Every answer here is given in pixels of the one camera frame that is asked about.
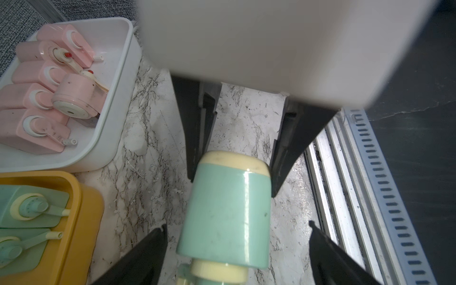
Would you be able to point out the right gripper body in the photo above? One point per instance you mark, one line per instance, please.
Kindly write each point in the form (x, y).
(326, 53)

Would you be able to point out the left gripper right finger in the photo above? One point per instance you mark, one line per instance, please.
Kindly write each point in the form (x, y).
(331, 265)

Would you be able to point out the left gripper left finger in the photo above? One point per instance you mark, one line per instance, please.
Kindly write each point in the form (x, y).
(142, 265)

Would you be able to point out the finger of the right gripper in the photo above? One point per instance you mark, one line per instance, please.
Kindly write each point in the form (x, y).
(197, 102)
(300, 124)

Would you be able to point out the yellow plastic tray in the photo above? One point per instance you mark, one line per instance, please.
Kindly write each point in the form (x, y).
(67, 261)

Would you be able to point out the green sharpener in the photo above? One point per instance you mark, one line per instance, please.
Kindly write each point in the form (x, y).
(22, 249)
(226, 230)
(26, 206)

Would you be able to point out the white plastic tray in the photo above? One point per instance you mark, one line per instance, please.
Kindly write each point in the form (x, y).
(112, 38)

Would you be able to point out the pink sharpener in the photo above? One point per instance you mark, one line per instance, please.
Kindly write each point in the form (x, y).
(33, 55)
(81, 97)
(31, 96)
(34, 132)
(45, 73)
(68, 37)

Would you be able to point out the aluminium front rail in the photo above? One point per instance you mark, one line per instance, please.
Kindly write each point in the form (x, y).
(359, 205)

